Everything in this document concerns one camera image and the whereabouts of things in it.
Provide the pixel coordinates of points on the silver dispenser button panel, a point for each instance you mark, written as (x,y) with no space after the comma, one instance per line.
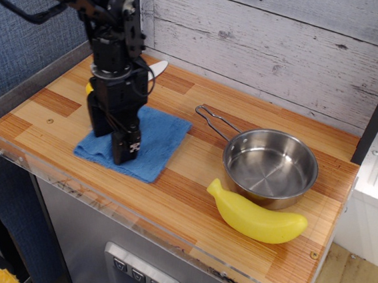
(120,260)

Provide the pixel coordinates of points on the white side cabinet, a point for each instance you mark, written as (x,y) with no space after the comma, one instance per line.
(357,229)

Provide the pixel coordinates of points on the small stainless steel pan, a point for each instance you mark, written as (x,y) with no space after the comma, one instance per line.
(271,168)

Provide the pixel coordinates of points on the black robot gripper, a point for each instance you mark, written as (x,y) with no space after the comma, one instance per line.
(113,107)

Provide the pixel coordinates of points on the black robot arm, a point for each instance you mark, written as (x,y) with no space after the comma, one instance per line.
(119,74)

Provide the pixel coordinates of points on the yellow toy banana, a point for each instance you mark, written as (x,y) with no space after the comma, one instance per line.
(254,221)

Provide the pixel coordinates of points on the blue towel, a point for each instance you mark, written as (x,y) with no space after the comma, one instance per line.
(161,135)

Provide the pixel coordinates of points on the clear acrylic counter guard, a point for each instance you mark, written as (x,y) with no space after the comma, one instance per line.
(172,224)

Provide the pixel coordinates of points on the yellow handled toy knife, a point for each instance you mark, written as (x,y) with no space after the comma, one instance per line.
(155,70)

